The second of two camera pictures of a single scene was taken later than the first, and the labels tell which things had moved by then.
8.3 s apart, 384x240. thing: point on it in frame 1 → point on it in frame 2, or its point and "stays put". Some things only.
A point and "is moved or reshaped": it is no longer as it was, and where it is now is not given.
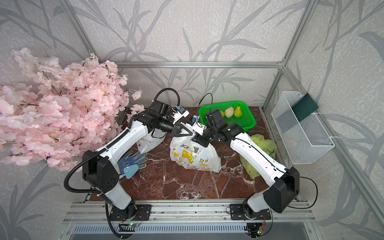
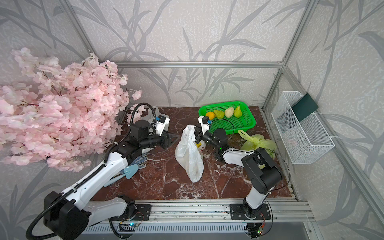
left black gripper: x=176 y=129 → x=165 y=139
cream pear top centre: x=229 y=112 stays put
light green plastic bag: x=268 y=145 stays put
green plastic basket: x=247 y=121 stays put
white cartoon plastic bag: x=191 y=154 is moved or reshaped
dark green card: x=304 y=107 stays put
